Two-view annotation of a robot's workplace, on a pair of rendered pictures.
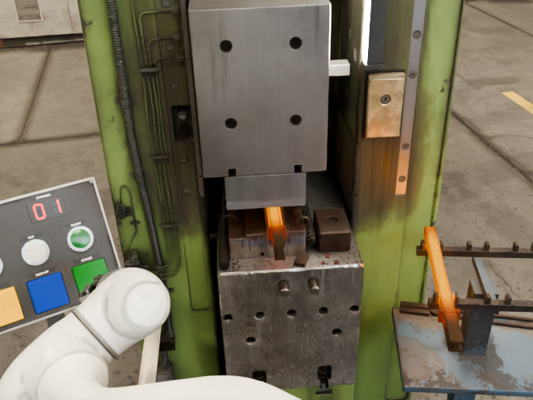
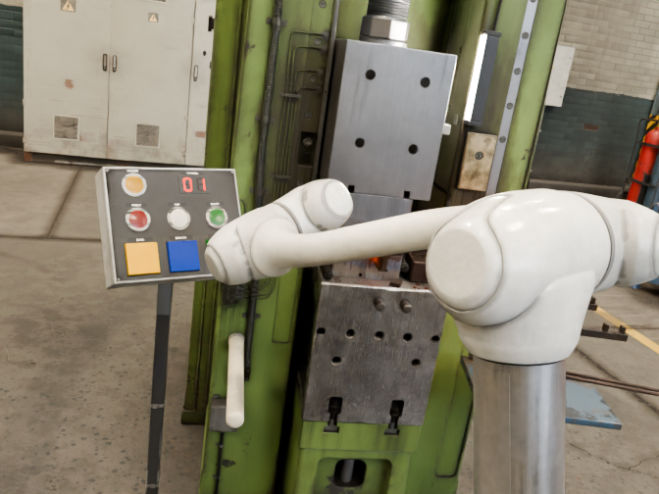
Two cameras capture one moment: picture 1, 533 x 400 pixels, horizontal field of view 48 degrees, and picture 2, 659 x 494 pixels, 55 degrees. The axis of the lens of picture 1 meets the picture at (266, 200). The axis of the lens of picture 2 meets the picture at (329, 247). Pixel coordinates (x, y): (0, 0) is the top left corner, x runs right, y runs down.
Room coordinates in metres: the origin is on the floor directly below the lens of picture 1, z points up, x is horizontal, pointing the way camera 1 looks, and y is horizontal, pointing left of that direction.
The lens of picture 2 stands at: (-0.44, 0.32, 1.54)
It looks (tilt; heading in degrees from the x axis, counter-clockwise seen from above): 17 degrees down; 353
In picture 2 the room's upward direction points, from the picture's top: 8 degrees clockwise
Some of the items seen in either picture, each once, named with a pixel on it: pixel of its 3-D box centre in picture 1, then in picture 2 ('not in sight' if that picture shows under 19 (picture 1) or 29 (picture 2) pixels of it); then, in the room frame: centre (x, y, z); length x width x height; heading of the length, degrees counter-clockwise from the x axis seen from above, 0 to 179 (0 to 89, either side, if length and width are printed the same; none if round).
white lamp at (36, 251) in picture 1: (36, 251); (178, 218); (1.08, 0.52, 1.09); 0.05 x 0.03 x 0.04; 93
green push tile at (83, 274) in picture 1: (92, 278); not in sight; (1.09, 0.41, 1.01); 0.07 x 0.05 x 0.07; 118
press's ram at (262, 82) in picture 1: (274, 65); (388, 116); (1.48, -0.03, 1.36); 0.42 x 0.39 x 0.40; 3
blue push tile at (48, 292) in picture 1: (47, 292); (182, 256); (1.05, 0.50, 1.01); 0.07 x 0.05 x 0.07; 118
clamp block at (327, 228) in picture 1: (331, 229); (420, 266); (1.34, -0.17, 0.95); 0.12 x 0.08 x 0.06; 3
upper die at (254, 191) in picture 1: (260, 152); (362, 194); (1.48, 0.01, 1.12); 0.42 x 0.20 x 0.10; 3
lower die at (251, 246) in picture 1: (262, 201); (355, 242); (1.48, 0.01, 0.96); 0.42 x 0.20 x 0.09; 3
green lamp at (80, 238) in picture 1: (80, 238); (217, 217); (1.13, 0.43, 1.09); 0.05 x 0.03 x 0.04; 93
